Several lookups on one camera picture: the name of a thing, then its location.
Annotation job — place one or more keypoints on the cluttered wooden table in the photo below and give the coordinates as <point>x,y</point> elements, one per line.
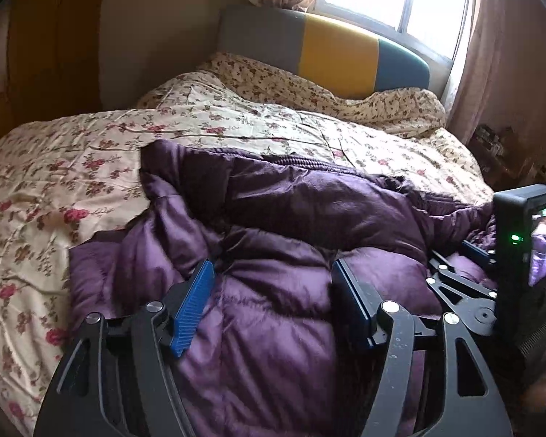
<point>496,143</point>

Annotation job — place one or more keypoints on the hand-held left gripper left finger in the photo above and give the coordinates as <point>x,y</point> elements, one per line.
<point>193,309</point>

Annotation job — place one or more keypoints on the brown wooden wardrobe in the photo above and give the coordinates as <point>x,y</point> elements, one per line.
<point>50,54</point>

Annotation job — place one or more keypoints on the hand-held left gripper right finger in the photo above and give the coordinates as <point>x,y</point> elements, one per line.
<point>352,302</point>

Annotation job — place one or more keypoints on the small floral print blanket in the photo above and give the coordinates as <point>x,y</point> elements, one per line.
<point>300,86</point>

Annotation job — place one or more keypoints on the purple quilted down jacket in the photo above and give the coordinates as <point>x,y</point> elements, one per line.
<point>277,218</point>

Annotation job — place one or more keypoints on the large floral print quilt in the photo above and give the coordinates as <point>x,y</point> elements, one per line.
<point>73,168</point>

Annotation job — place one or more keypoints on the grey yellow teal headboard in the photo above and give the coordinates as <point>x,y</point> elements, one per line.
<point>336,54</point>

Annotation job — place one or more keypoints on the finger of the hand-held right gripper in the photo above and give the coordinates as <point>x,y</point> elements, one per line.
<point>464,296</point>
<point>477,252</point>

